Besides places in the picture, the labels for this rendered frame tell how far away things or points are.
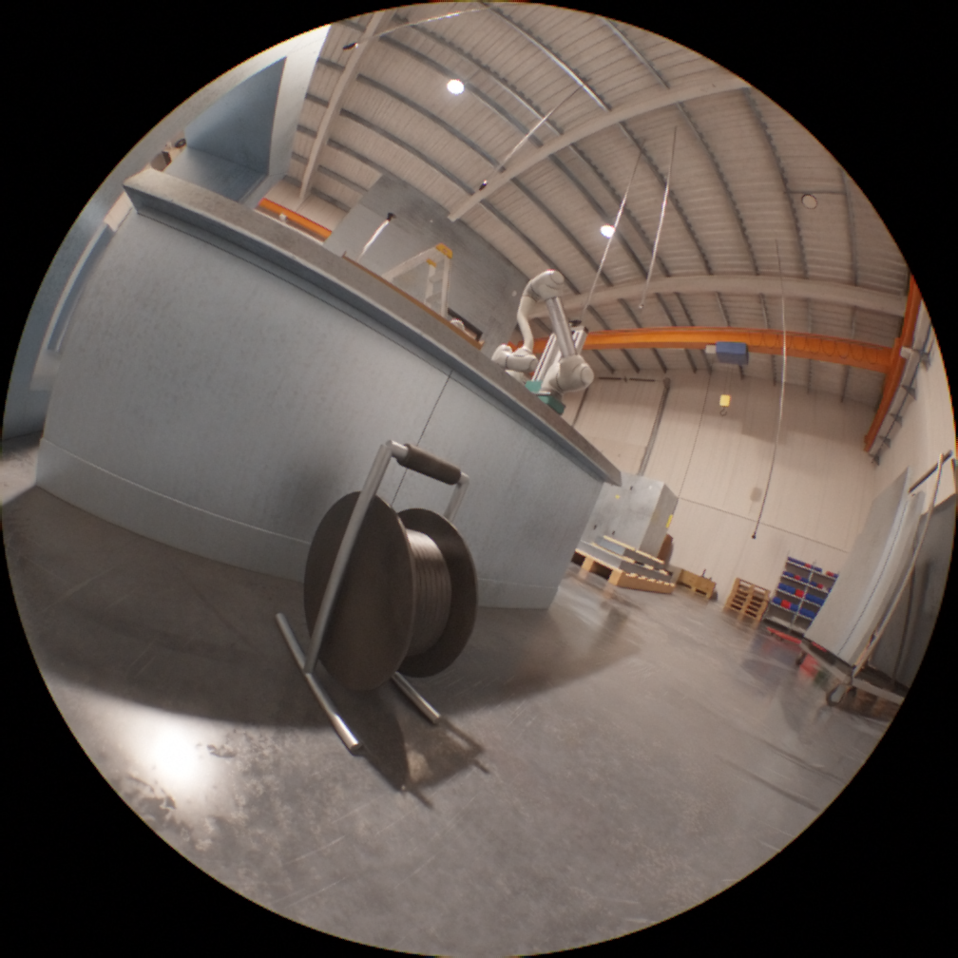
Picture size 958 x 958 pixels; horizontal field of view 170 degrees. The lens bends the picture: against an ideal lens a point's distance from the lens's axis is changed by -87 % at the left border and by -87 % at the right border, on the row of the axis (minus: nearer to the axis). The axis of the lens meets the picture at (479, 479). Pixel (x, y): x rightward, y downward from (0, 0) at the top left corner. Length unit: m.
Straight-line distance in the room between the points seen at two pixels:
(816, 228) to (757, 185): 1.61
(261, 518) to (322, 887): 0.62
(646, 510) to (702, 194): 7.58
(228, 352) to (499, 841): 0.84
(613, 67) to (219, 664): 8.27
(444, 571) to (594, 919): 0.50
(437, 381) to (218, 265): 0.55
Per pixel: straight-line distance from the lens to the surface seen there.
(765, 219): 8.99
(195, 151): 2.34
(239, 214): 0.71
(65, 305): 2.17
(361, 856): 0.39
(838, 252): 9.41
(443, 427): 0.78
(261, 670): 0.52
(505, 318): 4.41
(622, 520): 7.89
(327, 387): 0.67
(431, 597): 0.41
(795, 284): 9.65
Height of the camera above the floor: 0.36
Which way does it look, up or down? 1 degrees up
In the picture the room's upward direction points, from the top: 24 degrees clockwise
